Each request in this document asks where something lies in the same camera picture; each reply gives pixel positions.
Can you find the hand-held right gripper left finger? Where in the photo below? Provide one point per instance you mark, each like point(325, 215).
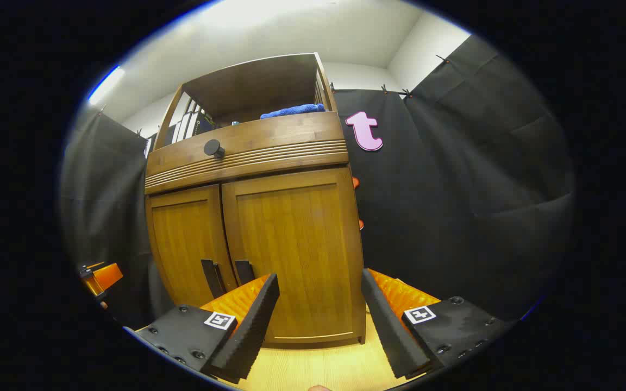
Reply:
point(253, 326)

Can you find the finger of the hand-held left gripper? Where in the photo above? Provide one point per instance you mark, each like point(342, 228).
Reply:
point(107, 275)

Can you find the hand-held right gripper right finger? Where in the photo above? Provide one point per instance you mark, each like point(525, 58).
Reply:
point(389, 326)

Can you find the wooden cabinet door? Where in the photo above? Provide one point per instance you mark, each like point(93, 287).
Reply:
point(296, 239)
point(182, 239)

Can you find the wooden double-door shoe cabinet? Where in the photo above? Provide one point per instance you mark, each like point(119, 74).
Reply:
point(269, 136)

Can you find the black backdrop cloth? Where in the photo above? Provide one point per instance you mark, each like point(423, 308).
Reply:
point(454, 190)

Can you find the round black drawer knob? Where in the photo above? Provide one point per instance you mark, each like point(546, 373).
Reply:
point(213, 147)

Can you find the ribbed wooden drawer front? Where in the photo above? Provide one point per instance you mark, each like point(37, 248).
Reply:
point(280, 141)

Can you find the blue folded towel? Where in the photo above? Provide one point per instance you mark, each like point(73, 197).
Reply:
point(291, 111)

